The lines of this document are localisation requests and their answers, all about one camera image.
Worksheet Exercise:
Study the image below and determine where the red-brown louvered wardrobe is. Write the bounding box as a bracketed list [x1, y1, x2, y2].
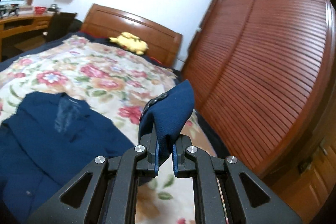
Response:
[182, 0, 335, 177]

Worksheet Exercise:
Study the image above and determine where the dark brown chair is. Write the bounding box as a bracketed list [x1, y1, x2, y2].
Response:
[44, 12, 77, 43]

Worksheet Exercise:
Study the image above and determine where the wooden desk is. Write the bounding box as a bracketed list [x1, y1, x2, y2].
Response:
[1, 13, 53, 61]

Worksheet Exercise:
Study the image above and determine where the navy blue suit jacket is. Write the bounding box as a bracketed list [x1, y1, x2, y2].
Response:
[0, 79, 196, 222]

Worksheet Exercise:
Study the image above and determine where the wooden room door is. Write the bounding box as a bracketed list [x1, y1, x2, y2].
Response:
[271, 99, 335, 223]

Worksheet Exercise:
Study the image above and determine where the wooden bed headboard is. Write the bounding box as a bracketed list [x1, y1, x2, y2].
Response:
[81, 4, 182, 67]

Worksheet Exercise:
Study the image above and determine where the red basket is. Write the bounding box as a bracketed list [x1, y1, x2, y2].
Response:
[34, 6, 47, 15]

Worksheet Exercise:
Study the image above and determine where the floral bed blanket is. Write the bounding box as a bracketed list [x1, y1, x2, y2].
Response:
[0, 35, 227, 224]

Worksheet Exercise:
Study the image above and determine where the yellow Pikachu plush toy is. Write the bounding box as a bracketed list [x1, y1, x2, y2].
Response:
[109, 32, 149, 55]

